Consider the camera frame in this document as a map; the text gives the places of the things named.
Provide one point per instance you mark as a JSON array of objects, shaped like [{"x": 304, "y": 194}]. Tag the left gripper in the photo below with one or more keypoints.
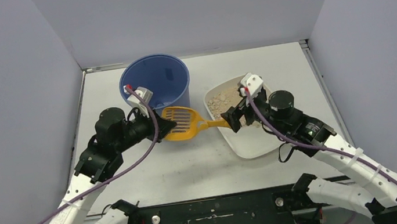
[{"x": 156, "y": 126}]

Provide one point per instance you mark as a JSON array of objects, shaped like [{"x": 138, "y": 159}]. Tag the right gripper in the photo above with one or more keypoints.
[{"x": 244, "y": 113}]

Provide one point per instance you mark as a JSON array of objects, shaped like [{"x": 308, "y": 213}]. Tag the orange litter scoop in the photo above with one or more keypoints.
[{"x": 188, "y": 123}]

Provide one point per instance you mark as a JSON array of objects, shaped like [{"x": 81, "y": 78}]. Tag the white litter tray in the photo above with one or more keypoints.
[{"x": 249, "y": 142}]

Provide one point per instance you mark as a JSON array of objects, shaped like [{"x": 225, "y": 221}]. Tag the blue plastic bucket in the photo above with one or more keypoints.
[{"x": 165, "y": 75}]

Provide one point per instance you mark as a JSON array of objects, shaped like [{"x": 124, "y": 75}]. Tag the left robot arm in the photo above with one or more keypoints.
[{"x": 101, "y": 160}]

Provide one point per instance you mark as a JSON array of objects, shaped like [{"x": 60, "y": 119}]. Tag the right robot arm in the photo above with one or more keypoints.
[{"x": 375, "y": 193}]

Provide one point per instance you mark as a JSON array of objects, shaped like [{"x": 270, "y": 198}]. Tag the tan cat litter pile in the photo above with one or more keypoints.
[{"x": 222, "y": 101}]

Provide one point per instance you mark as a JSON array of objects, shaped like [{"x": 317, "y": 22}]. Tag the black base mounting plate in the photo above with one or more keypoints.
[{"x": 277, "y": 205}]

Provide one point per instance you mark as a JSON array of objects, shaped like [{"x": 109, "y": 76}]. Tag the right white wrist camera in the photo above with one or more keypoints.
[{"x": 251, "y": 84}]

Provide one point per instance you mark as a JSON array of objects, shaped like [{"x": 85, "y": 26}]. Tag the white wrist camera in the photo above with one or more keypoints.
[
  {"x": 251, "y": 84},
  {"x": 140, "y": 95}
]

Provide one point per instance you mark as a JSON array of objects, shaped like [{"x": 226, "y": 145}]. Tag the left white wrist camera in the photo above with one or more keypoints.
[{"x": 140, "y": 95}]

